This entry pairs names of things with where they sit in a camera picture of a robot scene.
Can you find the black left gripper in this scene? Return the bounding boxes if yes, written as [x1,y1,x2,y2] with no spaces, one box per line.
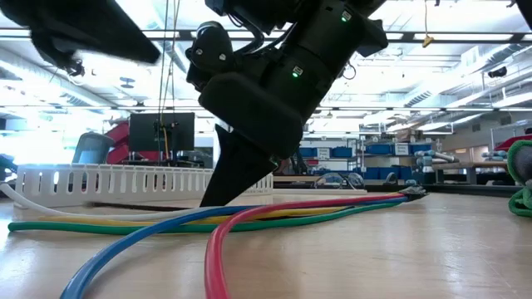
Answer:
[0,0,162,70]

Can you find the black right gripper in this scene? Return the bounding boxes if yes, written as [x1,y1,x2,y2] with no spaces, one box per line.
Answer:
[199,45,333,208]

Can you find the yellow cable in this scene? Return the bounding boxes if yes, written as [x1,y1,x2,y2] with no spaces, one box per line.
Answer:
[161,125,171,161]
[39,206,400,228]

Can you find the red cable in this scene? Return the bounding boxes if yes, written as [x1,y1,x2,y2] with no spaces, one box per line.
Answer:
[203,192,407,299]

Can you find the white slotted cable duct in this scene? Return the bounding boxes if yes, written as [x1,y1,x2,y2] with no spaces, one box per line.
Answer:
[14,163,274,209]

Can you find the bundle of coloured cables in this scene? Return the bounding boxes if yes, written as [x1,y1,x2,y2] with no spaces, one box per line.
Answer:
[59,194,411,299]

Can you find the black cable end binding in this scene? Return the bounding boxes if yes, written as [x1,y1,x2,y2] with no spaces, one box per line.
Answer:
[397,184,429,203]

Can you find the clear safety glasses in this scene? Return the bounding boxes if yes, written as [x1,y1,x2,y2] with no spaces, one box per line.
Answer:
[313,171,367,191]

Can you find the red bin rack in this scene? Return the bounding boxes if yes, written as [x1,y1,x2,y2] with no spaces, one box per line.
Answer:
[104,120,163,164]

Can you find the white grey office chair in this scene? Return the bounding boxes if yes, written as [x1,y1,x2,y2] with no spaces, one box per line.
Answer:
[71,131,116,165]

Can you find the blue bin shelf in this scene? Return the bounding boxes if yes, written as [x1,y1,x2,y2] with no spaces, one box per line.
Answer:
[298,139,436,180]

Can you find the yellow hanging plug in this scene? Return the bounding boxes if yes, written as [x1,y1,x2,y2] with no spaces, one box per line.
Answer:
[421,0,436,49]

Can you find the wooden workbench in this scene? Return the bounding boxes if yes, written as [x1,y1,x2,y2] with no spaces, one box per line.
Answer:
[431,160,510,184]

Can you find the red storage bins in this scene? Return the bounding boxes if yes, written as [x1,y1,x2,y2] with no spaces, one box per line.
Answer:
[494,133,532,153]

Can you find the yellow hanging cable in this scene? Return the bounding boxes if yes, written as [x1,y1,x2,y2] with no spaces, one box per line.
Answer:
[161,125,171,161]

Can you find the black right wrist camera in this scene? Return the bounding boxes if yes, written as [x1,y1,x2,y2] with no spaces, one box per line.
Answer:
[185,20,237,91]

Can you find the black rig frame beam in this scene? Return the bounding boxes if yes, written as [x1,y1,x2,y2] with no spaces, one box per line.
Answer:
[0,27,532,43]

